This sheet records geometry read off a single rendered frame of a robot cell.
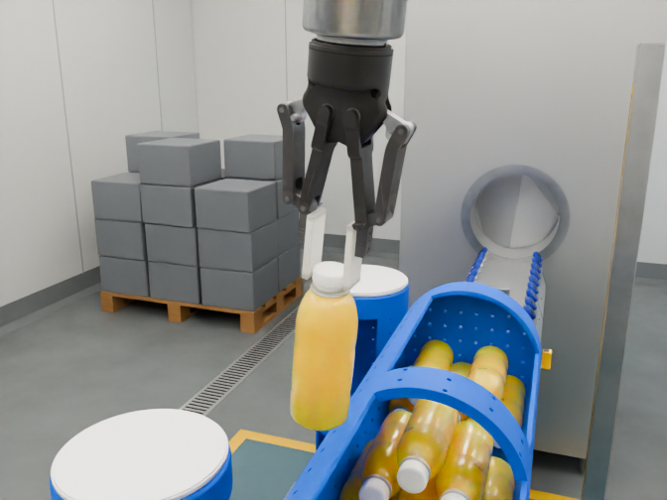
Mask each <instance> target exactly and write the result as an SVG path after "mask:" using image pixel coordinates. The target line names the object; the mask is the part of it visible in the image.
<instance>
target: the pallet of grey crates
mask: <svg viewBox="0 0 667 500"><path fill-rule="evenodd" d="M125 142H126V153H127V164H128V172H129V173H123V174H119V175H115V176H111V177H106V178H102V179H98V180H94V181H91V191H92V201H93V210H94V218H95V219H94V223H95V233H96V242H97V252H98V255H100V256H99V257H98V258H99V267H100V277H101V286H102V291H101V292H100V299H101V308H102V310H103V311H104V312H110V313H115V312H117V311H118V310H120V309H122V308H124V307H126V306H128V305H130V304H132V303H134V302H135V301H137V300H140V301H147V302H154V303H161V304H167V305H168V318H169V321H175V322H183V321H184V320H186V319H188V318H189V317H191V316H192V315H194V314H195V313H197V312H199V311H200V310H202V309H204V310H211V311H218V312H225V313H238V314H240V329H241V332H247V333H254V334H255V333H256V332H257V331H258V330H259V329H261V328H262V327H263V326H264V325H266V324H267V323H268V322H269V321H270V320H272V319H273V318H274V317H275V316H276V315H278V314H279V313H280V312H281V311H283V310H284V309H285V308H286V307H287V306H289V305H290V304H291V303H292V302H293V301H295V300H296V299H297V298H298V297H299V296H301V295H302V294H303V287H302V276H301V259H300V243H299V242H300V241H299V238H298V231H299V210H298V208H297V207H296V206H294V205H293V204H291V203H290V204H287V203H285V202H284V200H283V136H281V135H256V134H249V135H244V136H239V137H234V138H228V139H224V140H223V149H224V169H222V168H221V155H220V141H219V140H211V139H200V133H199V132H172V131H153V132H146V133H139V134H133V135H126V136H125Z"/></svg>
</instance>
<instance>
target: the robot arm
mask: <svg viewBox="0 0 667 500"><path fill-rule="evenodd" d="M407 2H408V0H304V3H303V21H302V25H303V28H304V30H305V31H307V32H310V33H313V34H317V37H316V38H312V41H311V42H309V55H308V71H307V77H308V87H307V89H306V91H305V93H304V95H303V98H302V99H299V100H292V101H288V102H284V103H280V104H279V105H278V106H277V112H278V116H279V119H280V122H281V125H282V129H283V200H284V202H285V203H287V204H290V203H291V204H293V205H294V206H296V207H297V208H298V210H299V212H300V218H299V231H298V238H299V241H300V242H304V243H305V247H304V258H303V270H302V278H303V279H306V280H308V279H309V278H311V277H312V276H313V268H314V266H315V265H316V264H318V263H320V262H322V252H323V242H324V232H325V222H326V212H327V210H326V209H325V208H323V207H320V208H318V209H317V207H318V206H320V205H322V204H323V203H322V202H321V198H322V194H323V190H324V187H325V183H326V179H327V175H328V171H329V168H330V164H331V160H332V156H333V152H334V147H335V146H336V144H337V142H340V143H342V144H344V145H346V148H347V155H348V157H349V158H350V169H351V182H352V195H353V208H354V221H353V222H352V223H350V224H349V225H348V226H347V227H346V239H345V253H344V266H343V279H342V289H343V290H344V291H347V292H348V291H349V290H350V289H352V288H353V287H354V286H355V285H356V284H357V283H358V282H359V281H360V273H361V262H362V258H364V257H366V256H367V255H368V254H369V252H370V251H371V244H372V234H373V226H375V225H377V226H382V225H383V224H385V223H386V222H387V221H388V220H390V219H391V218H392V217H393V215H394V211H395V206H396V200H397V195H398V190H399V185H400V180H401V175H402V169H403V164H404V158H405V153H406V148H407V145H408V143H409V142H410V140H411V138H412V136H413V135H414V133H415V131H416V129H417V125H416V123H415V122H414V121H412V120H409V121H407V122H406V121H405V120H403V119H402V118H400V117H399V116H397V115H396V114H394V113H393V112H391V111H392V107H391V104H390V101H389V97H388V91H389V85H390V77H391V69H392V61H393V52H394V50H393V49H392V46H391V45H388V44H387V43H388V40H397V39H400V38H401V37H402V36H403V34H404V27H405V19H406V10H407ZM306 112H307V113H308V115H309V117H310V119H311V121H312V123H313V125H314V127H315V131H314V136H313V140H312V144H311V147H312V153H311V157H310V160H309V164H308V168H307V172H306V177H305V141H306V128H305V120H306V117H307V113H306ZM383 124H385V126H386V132H385V137H386V139H387V140H388V143H387V145H386V148H385V152H384V157H383V163H382V169H381V174H380V180H379V186H378V192H377V198H376V202H375V194H374V178H373V164H372V152H373V135H374V134H375V133H376V132H377V131H378V129H379V128H380V127H381V126H382V125H383ZM320 202H321V203H320Z"/></svg>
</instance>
